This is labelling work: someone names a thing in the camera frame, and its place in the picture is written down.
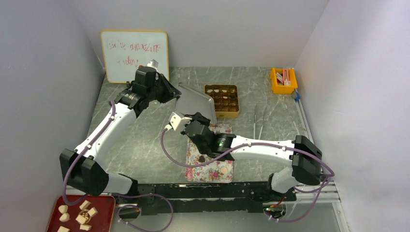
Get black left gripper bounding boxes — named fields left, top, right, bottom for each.
left=146, top=73, right=182, bottom=104

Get silver tin lid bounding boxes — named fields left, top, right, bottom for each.
left=176, top=82, right=217, bottom=124

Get gold chocolate tin box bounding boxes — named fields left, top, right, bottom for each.
left=204, top=84, right=240, bottom=118

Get floral rectangular tray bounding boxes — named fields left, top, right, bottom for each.
left=185, top=141, right=234, bottom=183

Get metal tongs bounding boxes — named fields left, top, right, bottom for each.
left=253, top=104, right=268, bottom=140

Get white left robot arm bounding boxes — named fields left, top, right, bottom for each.
left=59, top=66, right=181, bottom=203

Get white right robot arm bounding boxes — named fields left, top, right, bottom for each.
left=170, top=113, right=322, bottom=201

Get dark chocolate lower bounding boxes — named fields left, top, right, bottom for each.
left=198, top=156, right=206, bottom=163

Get whiteboard with red writing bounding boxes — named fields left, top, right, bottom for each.
left=100, top=30, right=169, bottom=84

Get orange parts bin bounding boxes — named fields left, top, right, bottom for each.
left=270, top=68, right=298, bottom=95

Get red tray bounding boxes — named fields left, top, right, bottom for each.
left=46, top=195, right=116, bottom=232

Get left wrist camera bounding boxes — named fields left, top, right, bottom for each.
left=138, top=59, right=159, bottom=72

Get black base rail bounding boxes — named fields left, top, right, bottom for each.
left=115, top=181, right=296, bottom=216

